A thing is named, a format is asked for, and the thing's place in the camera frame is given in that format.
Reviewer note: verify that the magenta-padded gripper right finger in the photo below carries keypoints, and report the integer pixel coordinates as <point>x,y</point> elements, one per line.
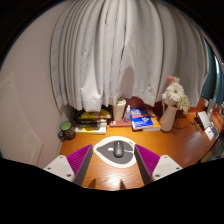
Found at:
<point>165,166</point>

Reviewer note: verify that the red book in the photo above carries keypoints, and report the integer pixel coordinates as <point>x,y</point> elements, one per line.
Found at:
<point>118,123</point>

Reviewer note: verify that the clear spray bottle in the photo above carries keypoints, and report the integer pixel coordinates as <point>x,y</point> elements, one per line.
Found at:
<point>127,116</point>

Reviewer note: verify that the thin black book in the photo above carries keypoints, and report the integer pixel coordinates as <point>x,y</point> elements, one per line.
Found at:
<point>91,121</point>

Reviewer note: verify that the dark mug with green inside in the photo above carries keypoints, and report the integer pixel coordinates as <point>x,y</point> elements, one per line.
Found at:
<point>66,130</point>

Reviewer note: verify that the yellow and black book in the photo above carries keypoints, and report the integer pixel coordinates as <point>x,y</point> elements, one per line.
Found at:
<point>95,115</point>

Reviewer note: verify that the white and grey mouse pad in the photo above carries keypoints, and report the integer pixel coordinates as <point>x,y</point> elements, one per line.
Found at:
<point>106,155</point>

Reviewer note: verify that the thick black book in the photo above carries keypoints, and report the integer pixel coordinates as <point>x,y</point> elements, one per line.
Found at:
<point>91,125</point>

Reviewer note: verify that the orange book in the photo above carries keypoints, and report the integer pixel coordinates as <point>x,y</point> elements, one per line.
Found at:
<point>156,125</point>

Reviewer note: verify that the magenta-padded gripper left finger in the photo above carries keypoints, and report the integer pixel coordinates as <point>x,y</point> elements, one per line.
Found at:
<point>61,166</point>

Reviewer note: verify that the blue book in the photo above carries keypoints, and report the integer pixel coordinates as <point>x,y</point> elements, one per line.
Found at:
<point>141,120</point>

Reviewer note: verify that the pale yellow book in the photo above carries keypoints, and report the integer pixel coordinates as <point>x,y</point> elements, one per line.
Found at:
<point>90,130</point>

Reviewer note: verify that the dark grey computer mouse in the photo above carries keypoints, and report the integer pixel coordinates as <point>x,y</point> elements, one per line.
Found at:
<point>118,149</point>

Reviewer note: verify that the cream tumbler with lid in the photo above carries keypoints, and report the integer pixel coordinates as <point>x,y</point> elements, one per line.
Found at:
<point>119,111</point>

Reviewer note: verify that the white pleated curtain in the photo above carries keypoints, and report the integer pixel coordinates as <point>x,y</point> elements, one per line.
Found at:
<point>130,50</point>

